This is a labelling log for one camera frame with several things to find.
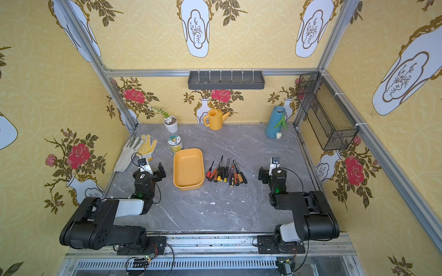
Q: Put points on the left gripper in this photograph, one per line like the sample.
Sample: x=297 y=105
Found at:
x=152 y=175

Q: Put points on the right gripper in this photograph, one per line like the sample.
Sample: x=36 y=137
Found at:
x=267 y=174

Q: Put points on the black ribbed screwdriver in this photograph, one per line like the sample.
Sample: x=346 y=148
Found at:
x=241 y=176

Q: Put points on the orange grip black screwdriver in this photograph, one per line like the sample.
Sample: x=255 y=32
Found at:
x=240 y=178

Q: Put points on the yellow storage box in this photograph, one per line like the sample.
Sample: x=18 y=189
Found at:
x=188 y=169

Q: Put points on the black yellow-collar screwdriver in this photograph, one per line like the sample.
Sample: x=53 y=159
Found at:
x=222 y=172

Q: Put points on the red grip black screwdriver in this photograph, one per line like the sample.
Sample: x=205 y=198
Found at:
x=209 y=171

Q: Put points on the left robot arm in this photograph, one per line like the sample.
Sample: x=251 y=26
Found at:
x=92 y=224

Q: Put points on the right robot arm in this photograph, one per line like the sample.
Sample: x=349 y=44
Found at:
x=312 y=217

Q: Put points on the yellow dotted work glove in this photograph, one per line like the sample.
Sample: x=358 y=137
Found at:
x=147 y=147

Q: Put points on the long white leather glove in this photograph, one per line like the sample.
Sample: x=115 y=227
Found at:
x=131 y=147

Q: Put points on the teal vase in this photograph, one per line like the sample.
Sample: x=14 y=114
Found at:
x=276 y=122

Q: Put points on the sunflower seed jar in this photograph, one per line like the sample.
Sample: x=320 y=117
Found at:
x=176 y=144

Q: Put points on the white flower pot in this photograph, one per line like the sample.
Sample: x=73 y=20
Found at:
x=171 y=123

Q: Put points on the yellow watering can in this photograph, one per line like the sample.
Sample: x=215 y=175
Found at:
x=215 y=118

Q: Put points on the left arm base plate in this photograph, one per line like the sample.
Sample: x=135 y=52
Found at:
x=149 y=245

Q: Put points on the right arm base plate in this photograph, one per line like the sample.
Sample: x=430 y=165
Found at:
x=268 y=244

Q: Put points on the black wire basket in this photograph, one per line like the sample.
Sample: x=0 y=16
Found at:
x=330 y=120

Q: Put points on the grey wall shelf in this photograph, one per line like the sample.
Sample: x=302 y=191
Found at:
x=226 y=79

